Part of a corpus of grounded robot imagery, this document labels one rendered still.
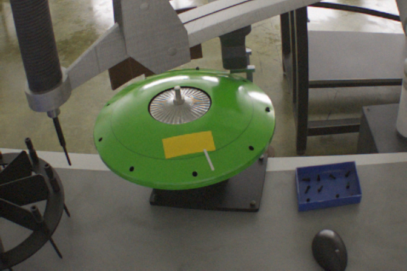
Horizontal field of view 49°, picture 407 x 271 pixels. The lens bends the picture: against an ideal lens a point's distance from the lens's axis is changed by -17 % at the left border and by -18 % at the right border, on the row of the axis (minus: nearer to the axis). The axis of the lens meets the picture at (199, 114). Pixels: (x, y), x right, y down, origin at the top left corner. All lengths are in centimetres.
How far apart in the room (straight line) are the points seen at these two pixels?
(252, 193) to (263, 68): 210
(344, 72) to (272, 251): 171
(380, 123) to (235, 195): 46
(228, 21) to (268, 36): 286
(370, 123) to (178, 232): 57
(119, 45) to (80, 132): 226
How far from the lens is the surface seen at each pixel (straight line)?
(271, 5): 49
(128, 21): 44
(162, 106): 89
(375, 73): 252
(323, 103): 274
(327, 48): 267
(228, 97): 89
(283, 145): 246
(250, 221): 91
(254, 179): 97
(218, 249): 87
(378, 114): 127
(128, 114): 89
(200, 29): 47
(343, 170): 100
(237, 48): 96
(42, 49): 44
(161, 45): 46
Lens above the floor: 160
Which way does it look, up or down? 37 degrees down
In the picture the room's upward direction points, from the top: 7 degrees counter-clockwise
